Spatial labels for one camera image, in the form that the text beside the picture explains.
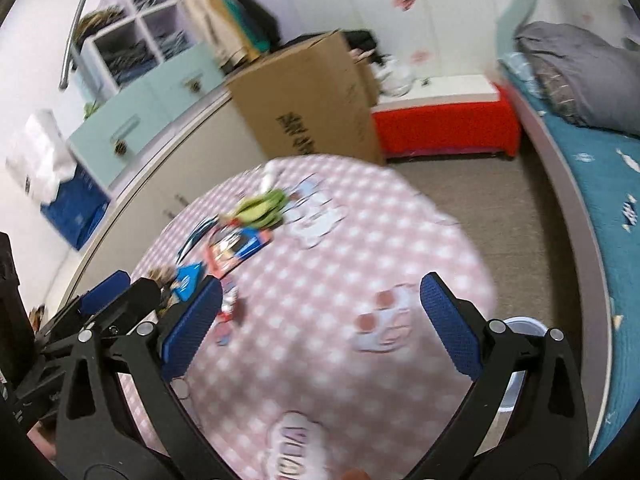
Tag blue chip bag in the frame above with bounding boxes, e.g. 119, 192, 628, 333
170, 262, 204, 302

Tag blue white sachet strip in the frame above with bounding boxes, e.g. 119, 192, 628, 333
176, 216, 219, 264

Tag orange blue snack packet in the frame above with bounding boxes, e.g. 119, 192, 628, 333
204, 226, 273, 280

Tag green felt leaves toy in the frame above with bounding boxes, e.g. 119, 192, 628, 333
232, 188, 288, 230

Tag white eye drop bottle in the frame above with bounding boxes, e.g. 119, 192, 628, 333
259, 166, 280, 194

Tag light blue trash bin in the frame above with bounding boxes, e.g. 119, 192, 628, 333
497, 314, 550, 413

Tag person's right hand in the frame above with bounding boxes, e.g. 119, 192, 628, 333
341, 468, 371, 480

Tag beige low cupboard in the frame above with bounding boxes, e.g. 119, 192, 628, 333
43, 90, 266, 315

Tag blue shopping bag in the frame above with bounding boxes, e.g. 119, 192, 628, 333
40, 165, 110, 250

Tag mint drawer cabinet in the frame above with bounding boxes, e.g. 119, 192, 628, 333
68, 42, 224, 188

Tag pink checkered round tablecloth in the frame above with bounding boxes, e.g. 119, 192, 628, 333
119, 153, 499, 480

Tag lilac shelf unit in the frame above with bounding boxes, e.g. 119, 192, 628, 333
60, 0, 208, 102

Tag large cardboard box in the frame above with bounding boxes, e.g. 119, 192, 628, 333
226, 30, 384, 165

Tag teal candy-print bed mattress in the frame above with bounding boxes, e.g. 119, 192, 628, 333
501, 63, 639, 458

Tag hanging jackets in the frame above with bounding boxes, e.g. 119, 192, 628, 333
180, 0, 281, 75

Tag red storage bench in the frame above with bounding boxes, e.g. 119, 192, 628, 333
372, 84, 521, 158

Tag white plastic bag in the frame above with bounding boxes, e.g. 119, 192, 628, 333
372, 56, 416, 96

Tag black clothes pile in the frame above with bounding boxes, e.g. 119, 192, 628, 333
342, 29, 382, 63

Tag grey folded duvet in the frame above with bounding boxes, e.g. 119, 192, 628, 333
514, 21, 639, 136

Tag pink butterfly wall sticker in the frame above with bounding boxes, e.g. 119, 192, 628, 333
392, 0, 416, 12

